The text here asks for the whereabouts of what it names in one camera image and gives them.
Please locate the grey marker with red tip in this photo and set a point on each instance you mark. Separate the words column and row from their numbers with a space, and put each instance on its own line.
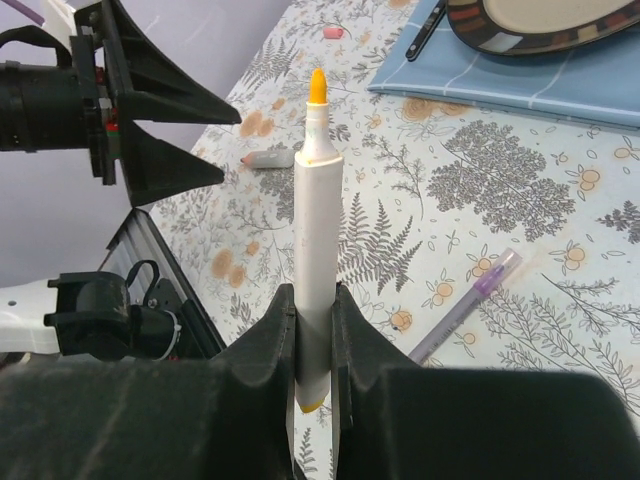
column 269, row 159

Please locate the white marker with yellow tip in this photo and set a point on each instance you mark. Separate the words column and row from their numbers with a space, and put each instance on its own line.
column 318, row 177

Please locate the purple pen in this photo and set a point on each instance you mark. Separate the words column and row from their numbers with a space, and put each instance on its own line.
column 483, row 287

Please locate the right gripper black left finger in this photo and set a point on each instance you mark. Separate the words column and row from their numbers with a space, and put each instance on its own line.
column 229, row 417

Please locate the light blue checked placemat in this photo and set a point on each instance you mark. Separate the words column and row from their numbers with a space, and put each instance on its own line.
column 597, row 83

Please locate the dark striped rim dinner plate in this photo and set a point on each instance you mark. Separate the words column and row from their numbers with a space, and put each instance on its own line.
column 523, row 28

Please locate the pink pen cap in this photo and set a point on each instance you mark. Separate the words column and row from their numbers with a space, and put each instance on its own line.
column 333, row 33

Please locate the black handled fork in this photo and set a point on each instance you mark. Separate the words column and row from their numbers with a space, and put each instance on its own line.
column 426, row 31

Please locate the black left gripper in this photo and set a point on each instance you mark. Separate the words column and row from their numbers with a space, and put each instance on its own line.
column 119, row 76

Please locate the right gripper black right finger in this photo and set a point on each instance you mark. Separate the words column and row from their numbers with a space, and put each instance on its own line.
column 393, row 419

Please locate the aluminium frame rail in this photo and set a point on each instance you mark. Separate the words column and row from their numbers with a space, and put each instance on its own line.
column 173, row 322

